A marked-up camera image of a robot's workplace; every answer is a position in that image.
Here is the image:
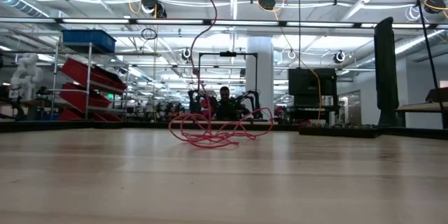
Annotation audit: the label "thin red wire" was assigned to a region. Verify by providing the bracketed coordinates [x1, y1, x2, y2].
[167, 0, 275, 149]

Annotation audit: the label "white column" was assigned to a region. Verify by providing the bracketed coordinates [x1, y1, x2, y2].
[246, 36, 275, 116]

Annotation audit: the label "blue storage bin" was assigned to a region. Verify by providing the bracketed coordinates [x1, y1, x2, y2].
[62, 29, 117, 54]

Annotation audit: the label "metal shelf rack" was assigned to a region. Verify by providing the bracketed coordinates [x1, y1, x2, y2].
[48, 41, 131, 123]

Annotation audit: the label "black equipment cabinet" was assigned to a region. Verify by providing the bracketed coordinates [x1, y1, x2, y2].
[288, 67, 339, 124]

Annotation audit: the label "person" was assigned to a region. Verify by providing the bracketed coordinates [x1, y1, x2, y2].
[213, 85, 243, 122]

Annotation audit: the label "red storage bin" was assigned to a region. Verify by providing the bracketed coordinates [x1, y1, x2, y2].
[58, 107, 124, 123]
[61, 57, 127, 95]
[58, 83, 112, 112]

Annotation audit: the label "black slab-shaped device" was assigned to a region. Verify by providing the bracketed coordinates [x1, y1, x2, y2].
[373, 16, 400, 127]

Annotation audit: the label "thin black leaning pole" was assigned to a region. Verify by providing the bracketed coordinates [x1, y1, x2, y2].
[409, 0, 446, 127]

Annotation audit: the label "wooden work table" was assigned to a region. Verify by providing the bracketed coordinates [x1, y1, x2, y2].
[395, 101, 448, 129]

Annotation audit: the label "dark brown box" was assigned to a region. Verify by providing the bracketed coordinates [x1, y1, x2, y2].
[425, 87, 448, 104]

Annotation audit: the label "black ceiling cable reel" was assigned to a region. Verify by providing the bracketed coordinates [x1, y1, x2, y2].
[141, 0, 167, 19]
[423, 0, 448, 20]
[258, 0, 278, 11]

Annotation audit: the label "thin black hanging cable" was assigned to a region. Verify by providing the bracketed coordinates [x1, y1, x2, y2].
[297, 0, 302, 69]

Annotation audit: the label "hanging black cable loop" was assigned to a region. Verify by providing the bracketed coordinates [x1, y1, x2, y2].
[140, 27, 159, 41]

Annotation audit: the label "black gantry frame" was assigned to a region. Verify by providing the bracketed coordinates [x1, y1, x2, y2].
[197, 50, 259, 113]

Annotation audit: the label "long ceiling light rail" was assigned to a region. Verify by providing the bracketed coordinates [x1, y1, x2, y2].
[0, 16, 448, 29]

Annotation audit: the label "yellow hanging cable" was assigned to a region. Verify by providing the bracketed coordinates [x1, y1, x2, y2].
[258, 3, 322, 124]

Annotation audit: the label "silver ventilation duct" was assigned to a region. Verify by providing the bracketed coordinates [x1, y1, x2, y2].
[0, 0, 50, 19]

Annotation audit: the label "black aluminium table frame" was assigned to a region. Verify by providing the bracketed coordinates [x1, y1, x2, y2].
[0, 120, 448, 141]

